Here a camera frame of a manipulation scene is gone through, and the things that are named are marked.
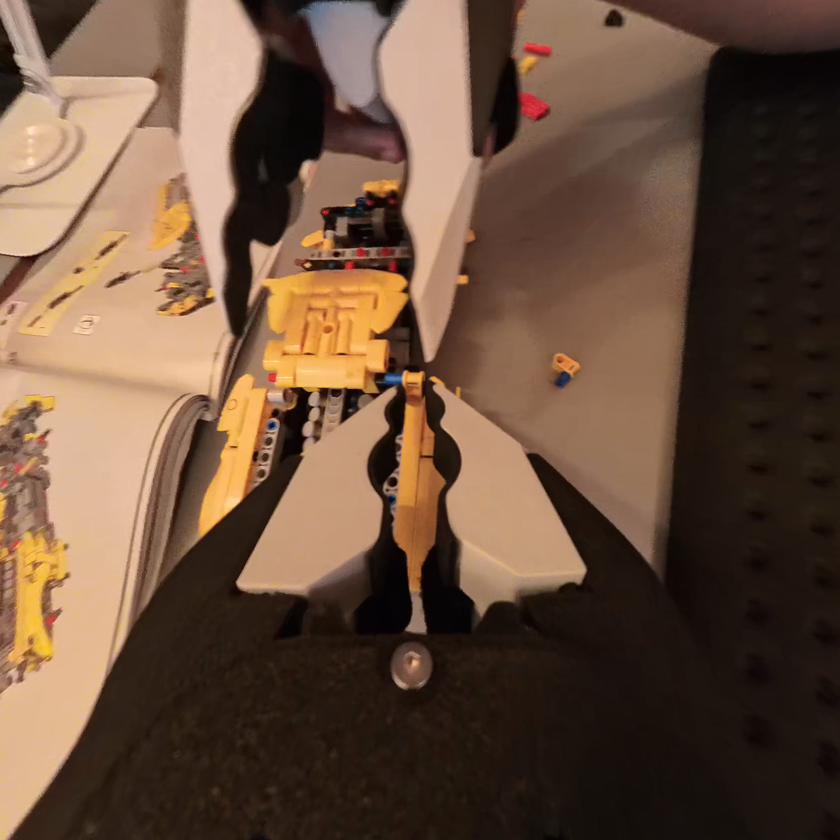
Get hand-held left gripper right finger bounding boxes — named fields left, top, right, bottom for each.
left=423, top=381, right=588, bottom=611

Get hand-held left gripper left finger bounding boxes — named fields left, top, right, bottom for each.
left=235, top=386, right=401, bottom=601

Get black dimpled chair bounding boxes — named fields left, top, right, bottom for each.
left=663, top=46, right=840, bottom=840

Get open instruction booklet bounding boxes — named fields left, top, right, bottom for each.
left=0, top=125, right=283, bottom=840

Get scattered small toy brick pieces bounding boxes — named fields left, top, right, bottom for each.
left=515, top=7, right=626, bottom=123

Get person's right forearm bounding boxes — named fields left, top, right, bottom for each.
left=617, top=0, right=840, bottom=55

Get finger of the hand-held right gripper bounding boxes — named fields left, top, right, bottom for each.
left=379, top=0, right=516, bottom=364
left=178, top=0, right=268, bottom=337

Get person's right hand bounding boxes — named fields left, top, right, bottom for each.
left=325, top=108, right=406, bottom=165

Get yellow toy brick car model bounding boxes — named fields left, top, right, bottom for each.
left=197, top=178, right=473, bottom=595

